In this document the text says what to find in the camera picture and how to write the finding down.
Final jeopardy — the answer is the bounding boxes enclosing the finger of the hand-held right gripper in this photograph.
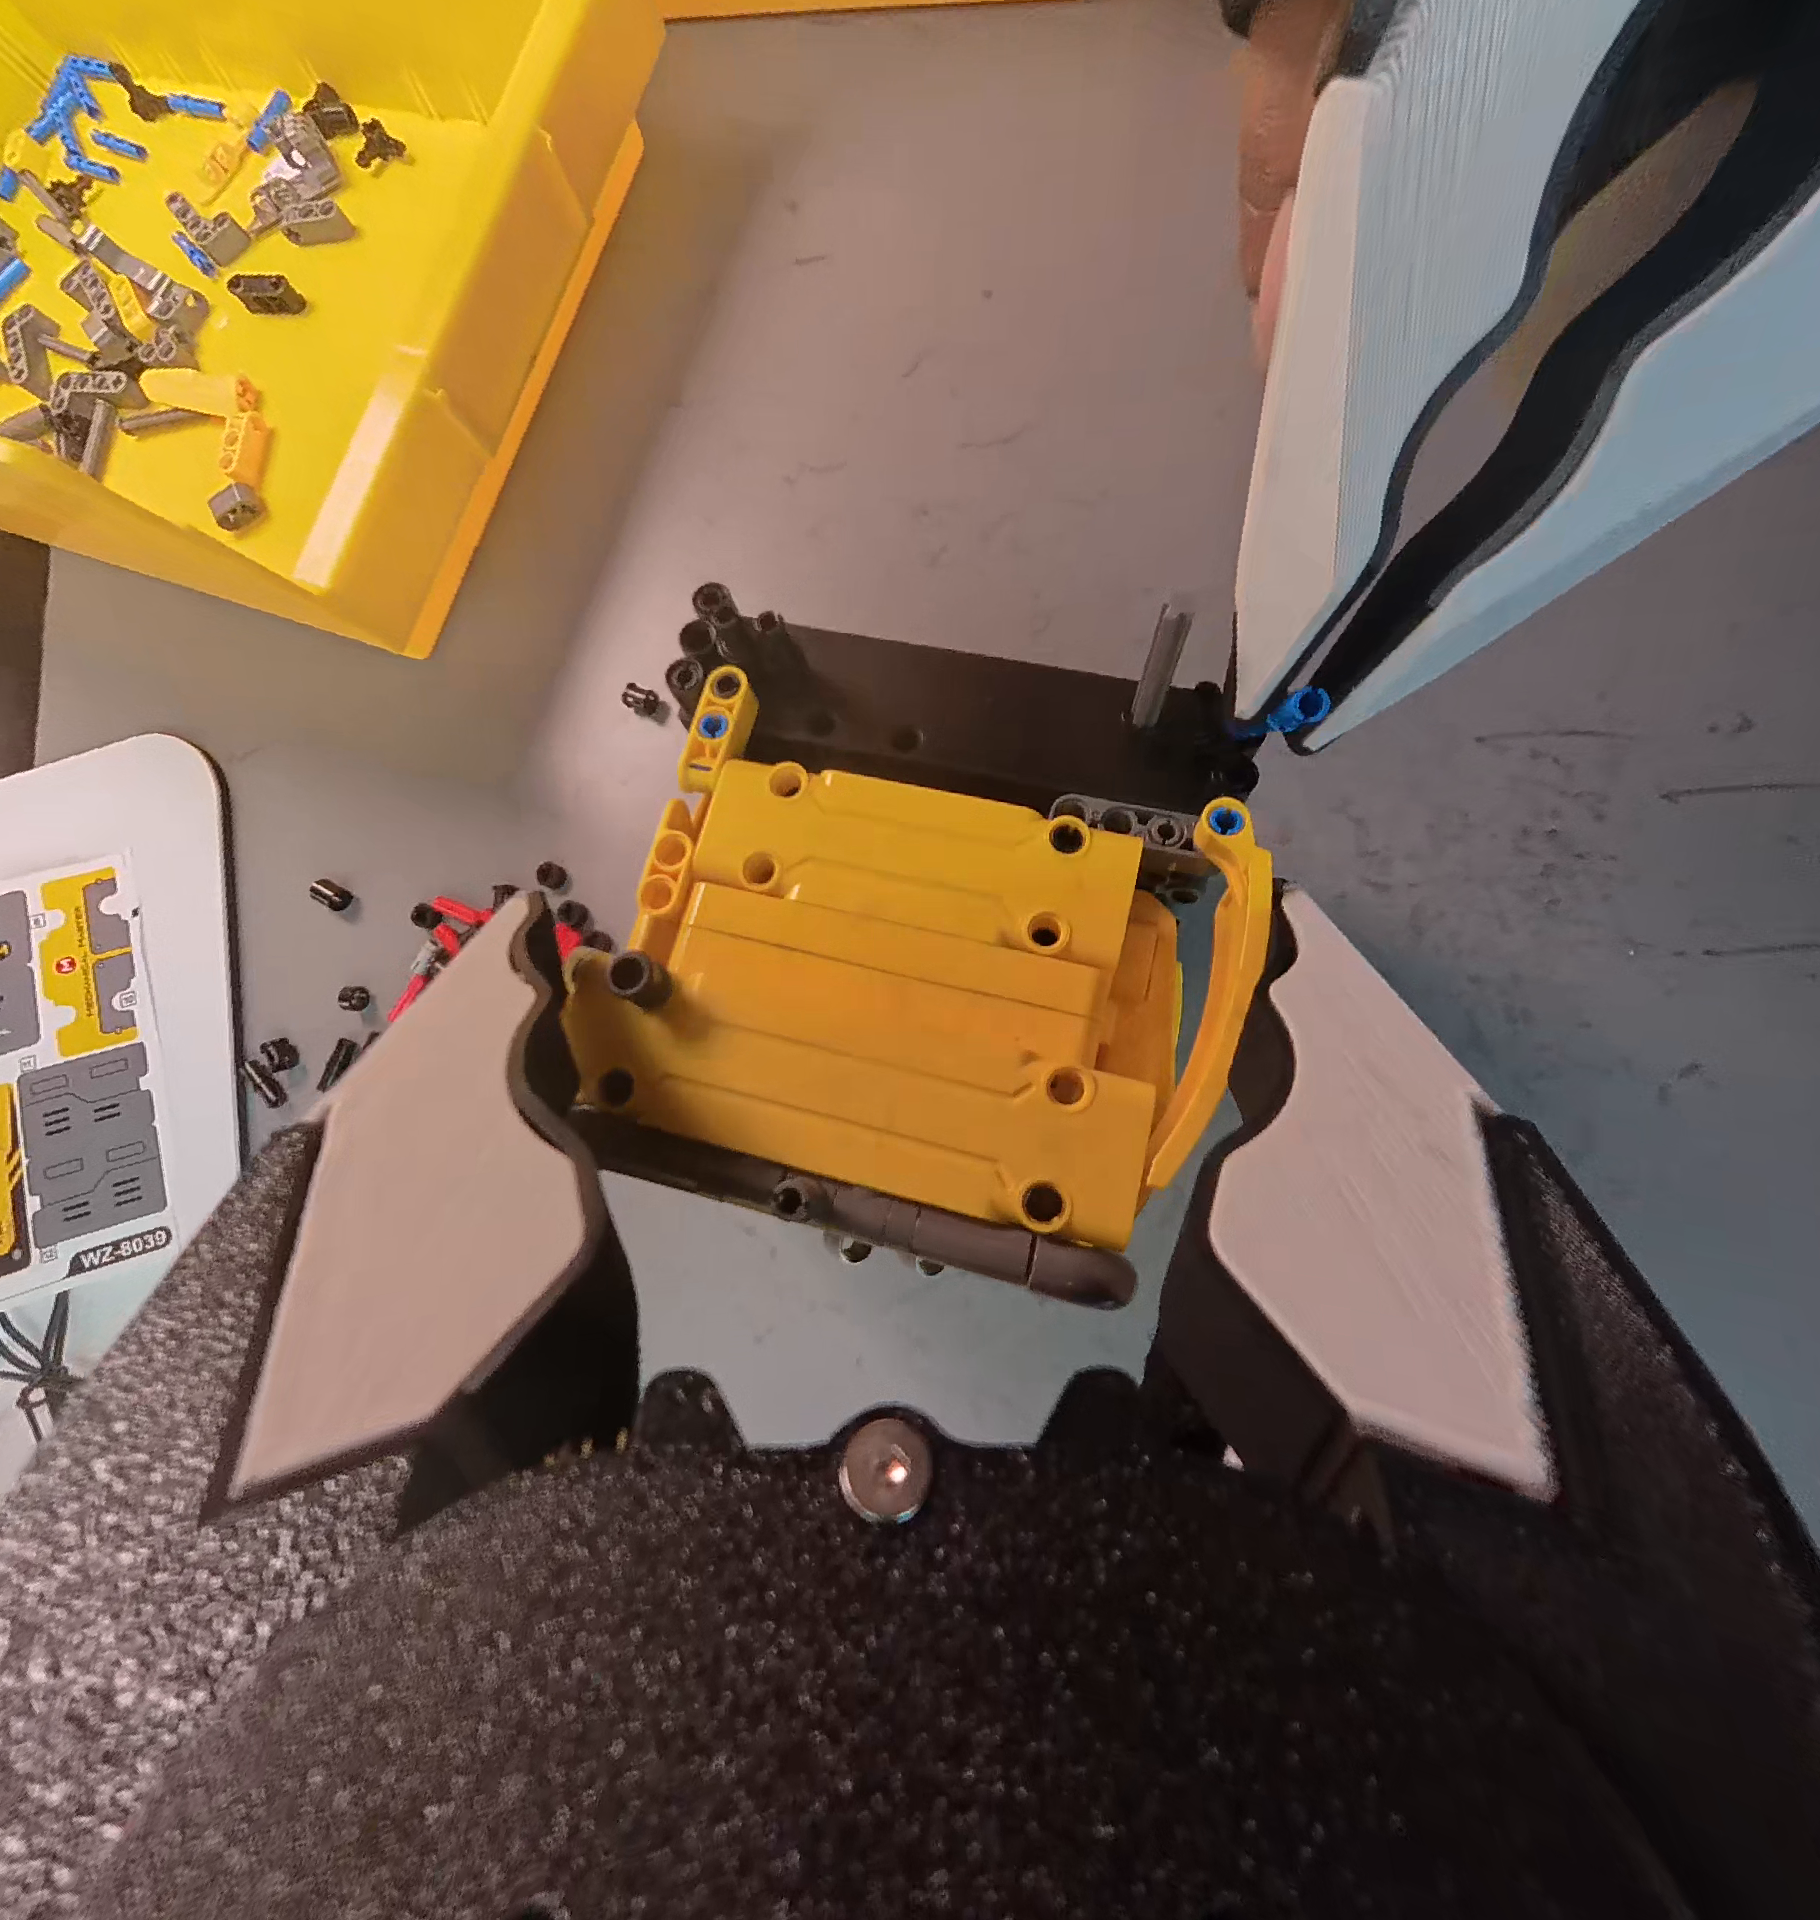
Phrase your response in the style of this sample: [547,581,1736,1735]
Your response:
[1292,76,1820,756]
[1235,0,1603,706]

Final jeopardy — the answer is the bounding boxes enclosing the pile of black red pins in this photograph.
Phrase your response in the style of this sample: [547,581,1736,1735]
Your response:
[241,861,599,1114]

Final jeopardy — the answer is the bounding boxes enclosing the person's right hand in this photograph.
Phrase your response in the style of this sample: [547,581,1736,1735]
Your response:
[1235,0,1369,355]

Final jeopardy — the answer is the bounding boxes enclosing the black cable with plug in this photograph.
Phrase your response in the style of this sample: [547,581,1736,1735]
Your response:
[0,1289,83,1486]

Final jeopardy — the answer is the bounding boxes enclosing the grey lego axle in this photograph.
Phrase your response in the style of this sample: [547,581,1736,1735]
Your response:
[1134,599,1196,731]

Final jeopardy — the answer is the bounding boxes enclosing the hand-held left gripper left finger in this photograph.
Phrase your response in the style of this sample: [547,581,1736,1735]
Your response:
[200,888,642,1539]

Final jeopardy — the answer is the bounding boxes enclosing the yellow bin with many pieces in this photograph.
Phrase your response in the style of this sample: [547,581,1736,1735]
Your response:
[0,0,664,658]

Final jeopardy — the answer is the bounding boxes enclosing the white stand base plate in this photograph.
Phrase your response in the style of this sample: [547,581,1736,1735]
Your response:
[0,736,239,1518]

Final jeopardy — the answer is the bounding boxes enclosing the yellow grey sticker sheet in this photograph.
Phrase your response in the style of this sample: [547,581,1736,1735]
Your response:
[0,856,176,1299]

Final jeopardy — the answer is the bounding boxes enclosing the heap of grey blue pieces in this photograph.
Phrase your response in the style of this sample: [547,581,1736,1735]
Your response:
[0,53,408,535]

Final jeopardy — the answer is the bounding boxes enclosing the yellow and black lego model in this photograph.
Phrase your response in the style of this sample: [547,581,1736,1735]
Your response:
[564,582,1279,1315]

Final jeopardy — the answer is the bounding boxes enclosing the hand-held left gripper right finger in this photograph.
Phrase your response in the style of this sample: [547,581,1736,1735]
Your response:
[1148,884,1559,1554]

